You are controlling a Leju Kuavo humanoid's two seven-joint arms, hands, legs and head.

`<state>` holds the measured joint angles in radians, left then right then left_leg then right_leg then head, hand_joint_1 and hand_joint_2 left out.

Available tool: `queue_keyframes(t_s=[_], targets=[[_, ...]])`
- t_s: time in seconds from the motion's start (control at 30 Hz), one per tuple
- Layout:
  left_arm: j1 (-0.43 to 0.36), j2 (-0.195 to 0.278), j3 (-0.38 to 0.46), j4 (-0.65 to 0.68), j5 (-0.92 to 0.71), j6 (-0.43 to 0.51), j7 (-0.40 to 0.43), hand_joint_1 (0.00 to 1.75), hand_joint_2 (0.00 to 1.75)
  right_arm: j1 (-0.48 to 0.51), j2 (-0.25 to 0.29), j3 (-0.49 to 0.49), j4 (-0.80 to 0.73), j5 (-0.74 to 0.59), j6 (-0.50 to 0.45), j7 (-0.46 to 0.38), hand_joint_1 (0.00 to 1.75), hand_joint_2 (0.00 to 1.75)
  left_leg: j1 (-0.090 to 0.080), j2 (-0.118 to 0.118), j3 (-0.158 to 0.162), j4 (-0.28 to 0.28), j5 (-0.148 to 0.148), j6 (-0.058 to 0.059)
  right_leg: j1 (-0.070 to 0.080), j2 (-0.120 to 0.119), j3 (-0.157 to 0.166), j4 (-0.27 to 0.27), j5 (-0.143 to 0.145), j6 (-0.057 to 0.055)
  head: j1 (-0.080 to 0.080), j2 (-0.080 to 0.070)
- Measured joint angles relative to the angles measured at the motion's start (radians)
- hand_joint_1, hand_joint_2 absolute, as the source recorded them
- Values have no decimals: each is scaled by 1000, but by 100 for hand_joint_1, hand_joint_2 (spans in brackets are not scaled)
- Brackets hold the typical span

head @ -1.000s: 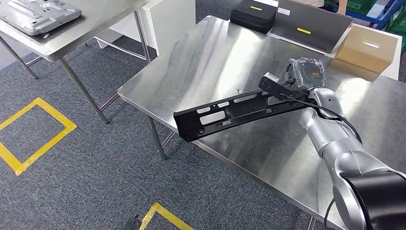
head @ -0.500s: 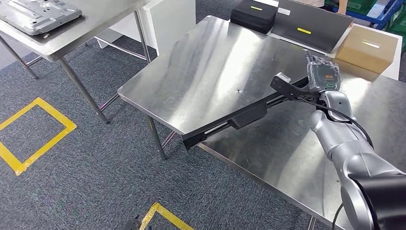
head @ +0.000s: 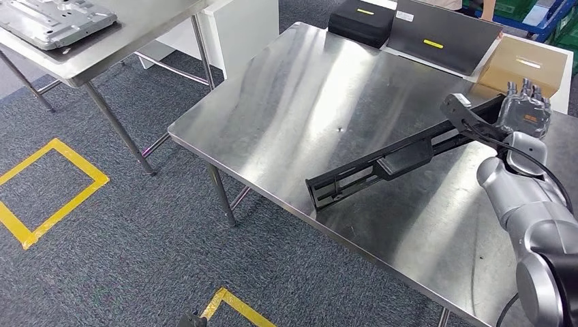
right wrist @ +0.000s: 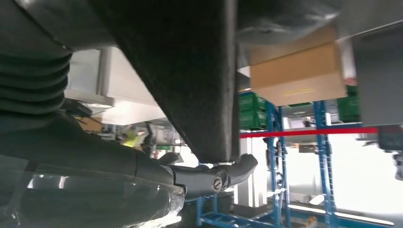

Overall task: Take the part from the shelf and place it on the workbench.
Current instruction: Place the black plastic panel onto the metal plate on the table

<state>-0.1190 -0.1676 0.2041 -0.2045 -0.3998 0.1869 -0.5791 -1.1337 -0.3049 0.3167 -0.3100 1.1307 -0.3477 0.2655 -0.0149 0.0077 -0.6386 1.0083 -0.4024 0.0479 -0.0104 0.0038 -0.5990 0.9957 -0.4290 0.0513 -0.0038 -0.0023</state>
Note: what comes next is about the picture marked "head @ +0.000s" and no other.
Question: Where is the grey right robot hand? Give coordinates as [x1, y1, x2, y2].
[496, 78, 553, 139]

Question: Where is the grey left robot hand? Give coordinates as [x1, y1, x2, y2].
[177, 311, 208, 327]

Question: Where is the long black plastic part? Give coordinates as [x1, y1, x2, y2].
[305, 95, 506, 212]

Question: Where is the blue metal shelf rack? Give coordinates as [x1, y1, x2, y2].
[462, 0, 578, 44]

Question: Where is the stainless steel workbench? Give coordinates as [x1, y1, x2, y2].
[168, 21, 578, 327]

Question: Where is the tan cardboard box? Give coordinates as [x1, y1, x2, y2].
[477, 35, 568, 99]

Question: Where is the yellow floor tape square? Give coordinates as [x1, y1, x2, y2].
[200, 287, 276, 327]
[0, 138, 110, 251]

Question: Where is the green plastic crate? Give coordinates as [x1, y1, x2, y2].
[547, 16, 578, 76]
[462, 0, 539, 21]

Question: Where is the grey panel with yellow label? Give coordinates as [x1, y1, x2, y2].
[387, 0, 504, 76]

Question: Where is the black box with yellow label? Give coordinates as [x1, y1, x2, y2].
[328, 0, 396, 49]

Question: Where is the white cabinet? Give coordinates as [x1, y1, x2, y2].
[135, 0, 575, 114]

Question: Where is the stainless steel table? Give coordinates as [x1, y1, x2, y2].
[0, 0, 217, 177]

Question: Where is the grey metal plate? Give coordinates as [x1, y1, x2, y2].
[0, 0, 119, 50]

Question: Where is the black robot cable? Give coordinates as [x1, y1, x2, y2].
[462, 119, 575, 327]

